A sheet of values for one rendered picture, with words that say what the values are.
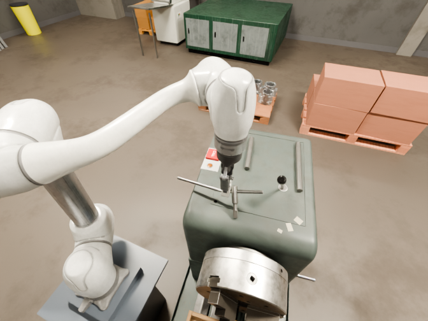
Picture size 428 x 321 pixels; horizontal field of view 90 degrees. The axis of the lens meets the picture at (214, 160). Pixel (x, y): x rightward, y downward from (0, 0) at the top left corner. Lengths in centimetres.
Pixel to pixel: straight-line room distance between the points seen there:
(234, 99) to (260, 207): 48
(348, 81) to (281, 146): 195
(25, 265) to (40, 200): 69
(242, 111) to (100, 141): 33
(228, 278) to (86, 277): 56
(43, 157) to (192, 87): 38
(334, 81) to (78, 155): 270
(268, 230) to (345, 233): 174
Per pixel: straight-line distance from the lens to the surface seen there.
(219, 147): 56
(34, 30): 816
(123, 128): 56
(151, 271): 129
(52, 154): 58
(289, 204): 87
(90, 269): 105
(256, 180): 90
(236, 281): 74
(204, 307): 111
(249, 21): 489
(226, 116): 48
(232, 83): 46
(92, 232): 111
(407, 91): 312
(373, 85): 299
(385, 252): 259
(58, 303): 142
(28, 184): 62
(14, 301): 250
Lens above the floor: 196
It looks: 47 degrees down
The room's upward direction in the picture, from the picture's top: 1 degrees clockwise
